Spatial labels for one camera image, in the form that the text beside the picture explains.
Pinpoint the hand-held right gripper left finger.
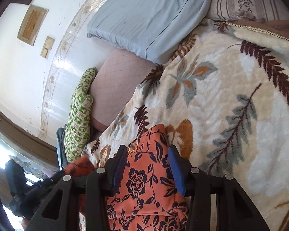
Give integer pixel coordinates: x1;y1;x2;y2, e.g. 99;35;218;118
26;145;128;231

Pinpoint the wooden wall panel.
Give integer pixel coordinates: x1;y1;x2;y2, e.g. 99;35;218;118
17;5;49;47

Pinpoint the pink quilted bed sheet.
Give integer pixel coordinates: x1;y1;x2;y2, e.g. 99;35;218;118
89;48;159;129

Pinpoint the striped floral pillow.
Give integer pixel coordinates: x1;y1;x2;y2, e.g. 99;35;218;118
207;0;289;23

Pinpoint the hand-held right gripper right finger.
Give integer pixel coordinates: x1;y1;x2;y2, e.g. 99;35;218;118
168;145;271;231

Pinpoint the beige wall switch plate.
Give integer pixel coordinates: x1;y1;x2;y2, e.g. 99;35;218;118
40;37;55;58

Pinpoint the green checkered pillow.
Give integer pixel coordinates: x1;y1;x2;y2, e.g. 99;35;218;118
64;67;98;163

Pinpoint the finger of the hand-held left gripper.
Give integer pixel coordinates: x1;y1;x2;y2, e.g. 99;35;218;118
26;171;66;198

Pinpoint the cream leaf-print blanket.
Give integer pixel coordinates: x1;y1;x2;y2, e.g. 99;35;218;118
79;20;289;231

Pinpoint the light blue pillow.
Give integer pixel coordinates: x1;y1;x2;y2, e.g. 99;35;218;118
87;0;212;64

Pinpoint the orange floral garment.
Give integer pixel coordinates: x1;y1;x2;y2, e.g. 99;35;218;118
63;124;191;231

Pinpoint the blue-grey cloth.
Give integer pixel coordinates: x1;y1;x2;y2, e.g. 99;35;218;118
56;124;70;171

